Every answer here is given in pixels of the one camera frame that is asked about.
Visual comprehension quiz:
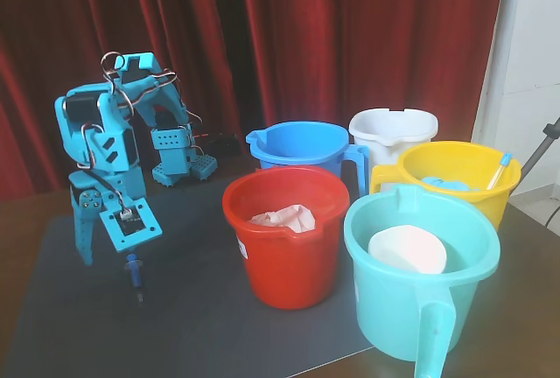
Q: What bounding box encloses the dark grey table mat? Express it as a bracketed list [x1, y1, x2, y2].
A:
[0, 178, 377, 378]

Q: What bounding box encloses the clear tube with blue cap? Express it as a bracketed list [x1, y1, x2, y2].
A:
[486, 152, 514, 191]

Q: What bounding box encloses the blue plastic bucket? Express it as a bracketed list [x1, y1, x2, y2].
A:
[244, 121, 372, 198]

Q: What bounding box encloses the yellow plastic jug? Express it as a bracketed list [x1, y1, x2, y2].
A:
[369, 141, 523, 233]

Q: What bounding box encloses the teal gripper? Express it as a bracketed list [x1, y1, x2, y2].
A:
[69, 166, 148, 267]

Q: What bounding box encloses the white plastic bucket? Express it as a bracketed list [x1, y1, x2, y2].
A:
[348, 108, 439, 194]

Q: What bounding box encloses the red curtain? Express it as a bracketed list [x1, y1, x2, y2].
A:
[0, 0, 508, 198]

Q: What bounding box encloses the black electronics box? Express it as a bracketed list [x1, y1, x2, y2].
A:
[192, 131, 241, 161]

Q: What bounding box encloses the grey tripod leg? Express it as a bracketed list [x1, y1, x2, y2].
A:
[520, 115, 560, 173]

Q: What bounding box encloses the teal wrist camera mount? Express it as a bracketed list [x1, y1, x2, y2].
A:
[99, 197, 165, 253]

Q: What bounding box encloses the red plastic bucket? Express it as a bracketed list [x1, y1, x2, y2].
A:
[221, 164, 351, 311]

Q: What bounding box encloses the teal plastic jug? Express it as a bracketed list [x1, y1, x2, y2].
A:
[343, 184, 502, 378]

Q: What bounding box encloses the white foam cup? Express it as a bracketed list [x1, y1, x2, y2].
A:
[367, 224, 449, 276]

